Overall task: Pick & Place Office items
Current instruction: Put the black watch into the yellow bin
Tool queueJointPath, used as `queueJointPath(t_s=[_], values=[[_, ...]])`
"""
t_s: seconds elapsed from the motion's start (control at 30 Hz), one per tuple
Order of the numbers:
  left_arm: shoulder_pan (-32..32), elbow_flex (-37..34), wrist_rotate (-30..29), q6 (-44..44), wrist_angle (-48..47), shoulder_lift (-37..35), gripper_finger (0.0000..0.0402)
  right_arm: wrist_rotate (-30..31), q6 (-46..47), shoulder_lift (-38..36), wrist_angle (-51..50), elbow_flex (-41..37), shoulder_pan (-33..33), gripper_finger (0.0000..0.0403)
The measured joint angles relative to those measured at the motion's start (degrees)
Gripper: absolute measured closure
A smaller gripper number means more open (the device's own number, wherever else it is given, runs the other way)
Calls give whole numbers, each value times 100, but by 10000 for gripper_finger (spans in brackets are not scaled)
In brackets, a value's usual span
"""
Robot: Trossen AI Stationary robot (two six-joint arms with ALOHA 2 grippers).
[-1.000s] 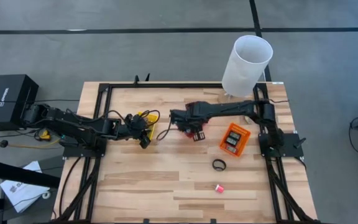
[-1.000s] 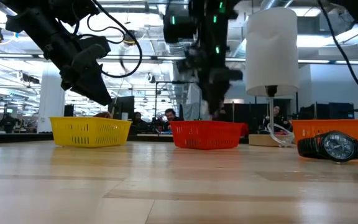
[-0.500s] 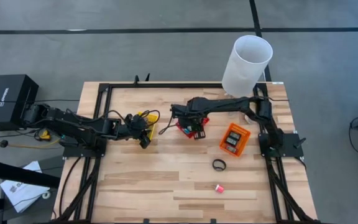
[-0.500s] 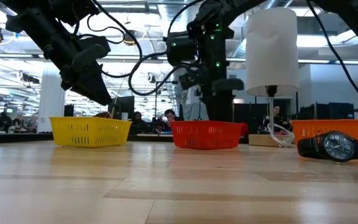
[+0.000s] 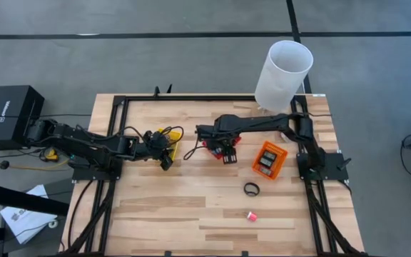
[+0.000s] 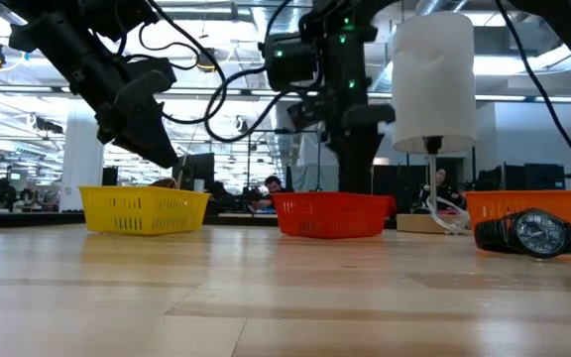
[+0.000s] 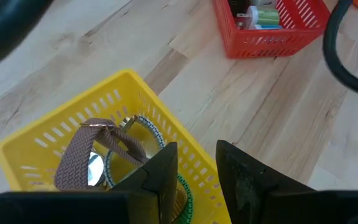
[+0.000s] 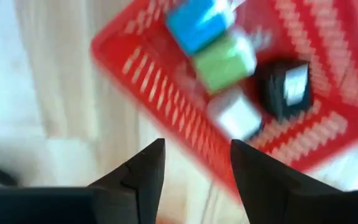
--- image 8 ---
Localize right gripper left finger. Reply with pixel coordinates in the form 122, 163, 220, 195
87, 138, 167, 224

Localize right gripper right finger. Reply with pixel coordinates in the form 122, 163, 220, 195
230, 139, 351, 224

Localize white plug adapter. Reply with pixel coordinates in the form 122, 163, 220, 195
206, 90, 264, 141

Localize black plug adapter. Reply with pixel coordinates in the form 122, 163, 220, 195
258, 60, 314, 121

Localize blue plug adapter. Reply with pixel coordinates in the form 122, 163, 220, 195
165, 0, 239, 56

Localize red plastic basket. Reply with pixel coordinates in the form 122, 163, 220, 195
89, 0, 358, 203

